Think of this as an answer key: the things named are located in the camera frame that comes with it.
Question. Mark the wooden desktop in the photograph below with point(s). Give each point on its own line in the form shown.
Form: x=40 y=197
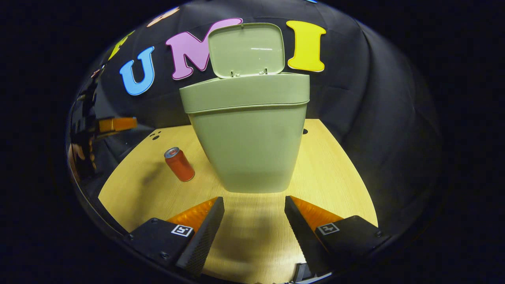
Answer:
x=138 y=189

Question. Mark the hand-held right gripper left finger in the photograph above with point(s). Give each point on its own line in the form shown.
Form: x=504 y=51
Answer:
x=205 y=236

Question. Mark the pale green desktop garbage bin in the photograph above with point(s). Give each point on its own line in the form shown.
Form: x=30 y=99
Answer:
x=248 y=150

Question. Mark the red pop can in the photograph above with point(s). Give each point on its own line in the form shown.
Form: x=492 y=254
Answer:
x=180 y=165

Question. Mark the black backdrop cloth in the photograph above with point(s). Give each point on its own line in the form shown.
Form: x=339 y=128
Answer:
x=355 y=79

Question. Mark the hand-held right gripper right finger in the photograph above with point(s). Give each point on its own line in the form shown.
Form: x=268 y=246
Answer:
x=302 y=236

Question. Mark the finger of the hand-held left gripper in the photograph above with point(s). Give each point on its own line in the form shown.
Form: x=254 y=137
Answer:
x=118 y=124

